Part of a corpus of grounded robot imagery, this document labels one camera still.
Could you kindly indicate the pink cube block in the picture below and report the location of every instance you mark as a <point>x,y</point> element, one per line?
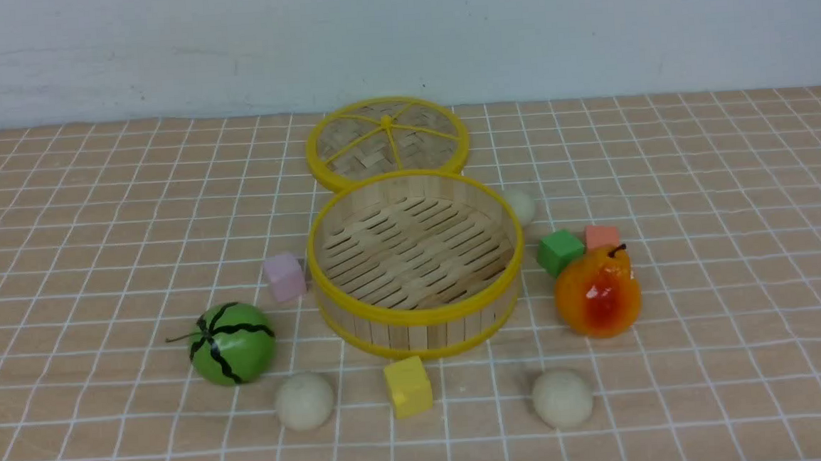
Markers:
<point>285,277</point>

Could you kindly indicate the orange toy pear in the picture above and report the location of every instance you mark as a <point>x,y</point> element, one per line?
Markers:
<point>597,295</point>

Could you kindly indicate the bamboo steamer lid yellow rim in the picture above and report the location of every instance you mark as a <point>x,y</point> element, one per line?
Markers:
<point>382,135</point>

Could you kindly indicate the checkered orange tablecloth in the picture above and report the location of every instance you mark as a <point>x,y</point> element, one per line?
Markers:
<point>115,237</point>

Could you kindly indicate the green toy watermelon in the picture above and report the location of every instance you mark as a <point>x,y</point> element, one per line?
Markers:
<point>231,343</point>

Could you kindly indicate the salmon cube block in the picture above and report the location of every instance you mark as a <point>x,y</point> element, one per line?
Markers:
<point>596,236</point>

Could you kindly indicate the yellow cube block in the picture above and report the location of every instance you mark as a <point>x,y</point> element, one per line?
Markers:
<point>410,391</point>

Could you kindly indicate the white bun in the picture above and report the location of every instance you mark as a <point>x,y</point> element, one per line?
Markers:
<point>562,398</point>
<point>304,401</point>
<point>522,204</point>

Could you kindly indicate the bamboo steamer tray yellow rim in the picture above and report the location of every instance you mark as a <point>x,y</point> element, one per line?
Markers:
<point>416,263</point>

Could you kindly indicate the green cube block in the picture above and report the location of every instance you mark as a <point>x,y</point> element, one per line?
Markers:
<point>557,250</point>

